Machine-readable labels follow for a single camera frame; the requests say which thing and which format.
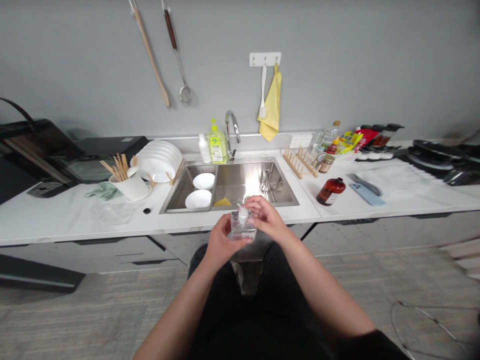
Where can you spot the black oven appliance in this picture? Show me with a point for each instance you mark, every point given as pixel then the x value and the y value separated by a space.
pixel 48 157

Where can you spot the white wall hook rack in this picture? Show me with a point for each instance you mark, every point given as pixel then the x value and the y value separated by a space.
pixel 265 59

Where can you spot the wooden spatula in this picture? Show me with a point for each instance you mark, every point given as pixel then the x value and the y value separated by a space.
pixel 150 56

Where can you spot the blue smartphone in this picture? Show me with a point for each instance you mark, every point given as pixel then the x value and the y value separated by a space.
pixel 366 194

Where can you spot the white wall socket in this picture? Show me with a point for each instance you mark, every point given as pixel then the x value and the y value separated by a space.
pixel 301 140

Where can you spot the white cloth mat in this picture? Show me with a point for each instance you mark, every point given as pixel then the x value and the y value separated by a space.
pixel 397 179

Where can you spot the person's body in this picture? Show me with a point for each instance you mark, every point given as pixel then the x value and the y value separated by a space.
pixel 262 307

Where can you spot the stainless steel sink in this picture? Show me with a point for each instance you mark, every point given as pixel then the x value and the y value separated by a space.
pixel 229 186

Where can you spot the white bowl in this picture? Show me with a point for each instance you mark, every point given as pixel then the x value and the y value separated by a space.
pixel 198 198
pixel 203 180

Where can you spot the row of black-capped condiment jars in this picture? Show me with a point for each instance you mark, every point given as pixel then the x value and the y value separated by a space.
pixel 378 144

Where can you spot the white basket of condiments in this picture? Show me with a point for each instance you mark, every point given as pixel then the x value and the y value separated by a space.
pixel 343 148

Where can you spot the clear water bottle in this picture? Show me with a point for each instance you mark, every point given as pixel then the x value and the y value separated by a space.
pixel 330 134

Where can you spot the green cloth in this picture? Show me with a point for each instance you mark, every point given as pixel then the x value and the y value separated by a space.
pixel 103 191

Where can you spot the person's left hand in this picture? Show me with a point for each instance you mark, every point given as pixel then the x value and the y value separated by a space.
pixel 222 240

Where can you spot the metal sink drain rack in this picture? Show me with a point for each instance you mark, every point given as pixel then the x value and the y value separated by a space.
pixel 189 189

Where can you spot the white plastic bottle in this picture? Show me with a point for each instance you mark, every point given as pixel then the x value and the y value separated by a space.
pixel 204 149

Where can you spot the white silicone brush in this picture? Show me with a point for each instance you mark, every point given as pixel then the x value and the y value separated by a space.
pixel 263 93

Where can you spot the green dish soap bottle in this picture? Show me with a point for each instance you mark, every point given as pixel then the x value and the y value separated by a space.
pixel 217 147

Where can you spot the person's right hand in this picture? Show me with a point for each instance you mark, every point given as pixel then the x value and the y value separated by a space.
pixel 264 217

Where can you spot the wooden plate rack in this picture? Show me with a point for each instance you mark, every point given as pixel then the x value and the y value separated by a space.
pixel 165 176

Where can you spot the yellow sponge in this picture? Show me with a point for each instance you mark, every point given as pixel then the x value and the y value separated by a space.
pixel 222 202

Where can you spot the white utensil cup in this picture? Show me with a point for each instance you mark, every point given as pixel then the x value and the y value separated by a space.
pixel 131 184

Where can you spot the clear plastic wrap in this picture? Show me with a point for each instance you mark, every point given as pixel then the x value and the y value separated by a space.
pixel 112 214

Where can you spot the wooden dish rack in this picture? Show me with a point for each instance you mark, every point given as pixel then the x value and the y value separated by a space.
pixel 300 162

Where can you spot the clear square pump bottle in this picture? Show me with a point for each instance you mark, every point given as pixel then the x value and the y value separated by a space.
pixel 243 227

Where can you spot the glass jar with gold lid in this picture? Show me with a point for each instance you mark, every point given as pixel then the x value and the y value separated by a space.
pixel 326 163

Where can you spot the black cooktop appliance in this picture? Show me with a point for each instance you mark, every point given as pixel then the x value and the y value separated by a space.
pixel 446 159

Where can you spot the bundle of wooden chopsticks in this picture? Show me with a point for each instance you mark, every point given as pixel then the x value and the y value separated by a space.
pixel 116 168

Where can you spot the stack of white plates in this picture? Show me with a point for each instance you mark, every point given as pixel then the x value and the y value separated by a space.
pixel 159 159

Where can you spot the chrome faucet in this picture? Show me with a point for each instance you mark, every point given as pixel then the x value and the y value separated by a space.
pixel 232 135

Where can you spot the yellow towel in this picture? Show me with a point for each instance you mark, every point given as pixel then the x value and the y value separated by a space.
pixel 270 108

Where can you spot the brown glass bottle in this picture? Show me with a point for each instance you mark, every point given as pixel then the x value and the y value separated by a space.
pixel 330 191

